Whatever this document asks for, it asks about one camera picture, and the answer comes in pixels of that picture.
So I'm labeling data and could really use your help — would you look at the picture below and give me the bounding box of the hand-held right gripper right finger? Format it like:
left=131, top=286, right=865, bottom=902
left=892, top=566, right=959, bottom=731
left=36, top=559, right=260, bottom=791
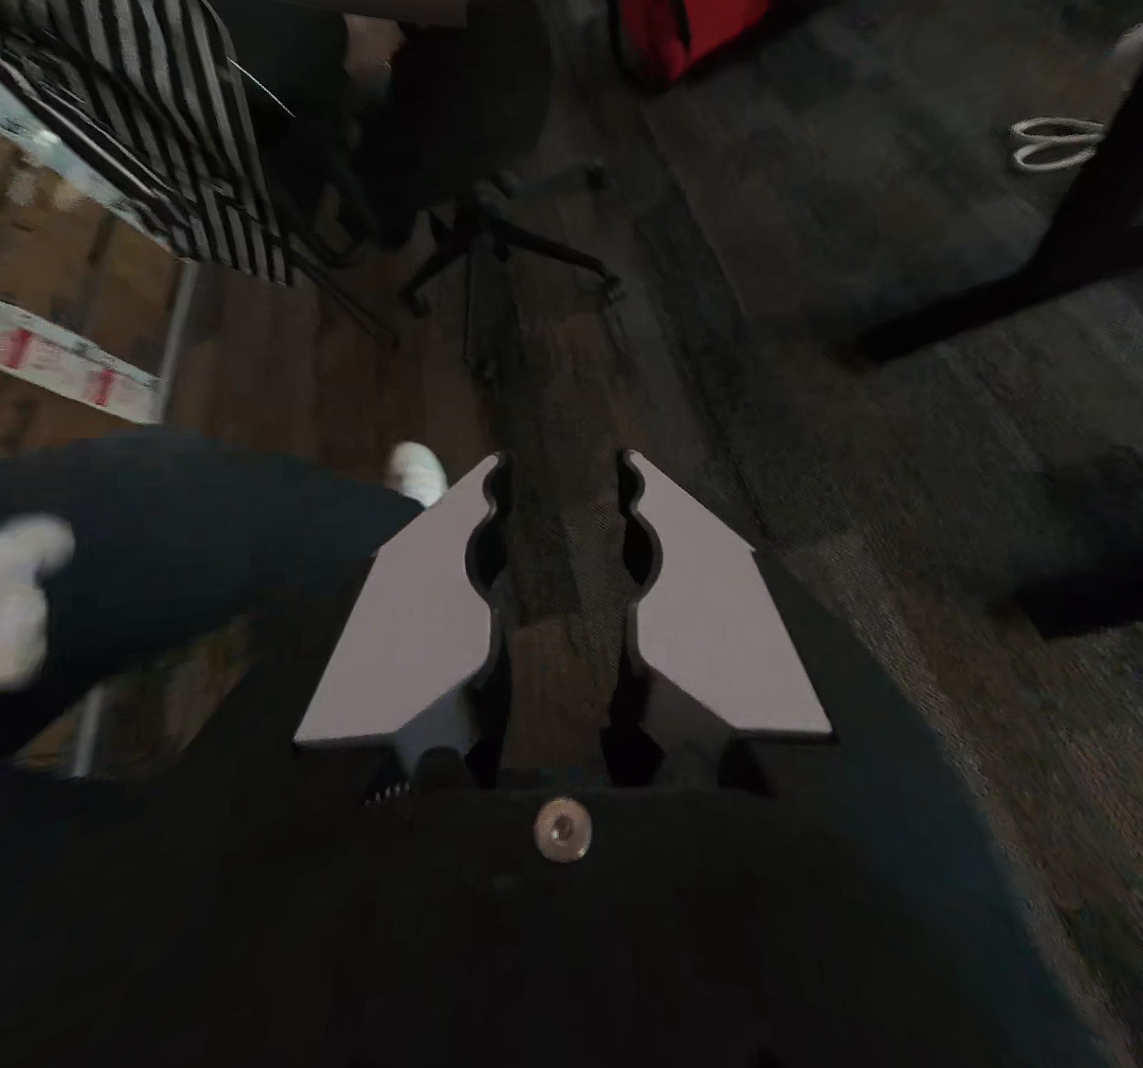
left=615, top=448, right=836, bottom=743

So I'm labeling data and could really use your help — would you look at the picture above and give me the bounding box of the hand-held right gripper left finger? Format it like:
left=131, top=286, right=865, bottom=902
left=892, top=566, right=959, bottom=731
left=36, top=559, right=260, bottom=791
left=293, top=452, right=515, bottom=778

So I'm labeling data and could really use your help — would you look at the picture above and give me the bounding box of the person's white shoe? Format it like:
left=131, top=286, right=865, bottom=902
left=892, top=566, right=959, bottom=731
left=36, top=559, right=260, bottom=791
left=387, top=439, right=448, bottom=509

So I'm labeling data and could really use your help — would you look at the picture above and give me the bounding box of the stack of cardboard boxes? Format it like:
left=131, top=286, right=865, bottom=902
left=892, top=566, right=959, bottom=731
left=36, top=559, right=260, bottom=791
left=0, top=126, right=185, bottom=457

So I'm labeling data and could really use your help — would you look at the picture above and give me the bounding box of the black table leg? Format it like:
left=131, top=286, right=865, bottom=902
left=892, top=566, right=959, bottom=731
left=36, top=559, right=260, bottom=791
left=856, top=77, right=1143, bottom=370

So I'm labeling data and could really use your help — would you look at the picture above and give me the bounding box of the black office chair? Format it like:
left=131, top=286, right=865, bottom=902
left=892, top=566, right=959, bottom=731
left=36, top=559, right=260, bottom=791
left=339, top=0, right=626, bottom=319

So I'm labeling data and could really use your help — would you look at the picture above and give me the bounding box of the black white striped cloth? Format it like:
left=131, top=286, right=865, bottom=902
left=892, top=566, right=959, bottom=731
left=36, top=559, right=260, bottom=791
left=0, top=0, right=298, bottom=287

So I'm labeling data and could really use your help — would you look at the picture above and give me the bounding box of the white cable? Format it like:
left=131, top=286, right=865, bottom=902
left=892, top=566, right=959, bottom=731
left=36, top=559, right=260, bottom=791
left=1010, top=115, right=1109, bottom=174

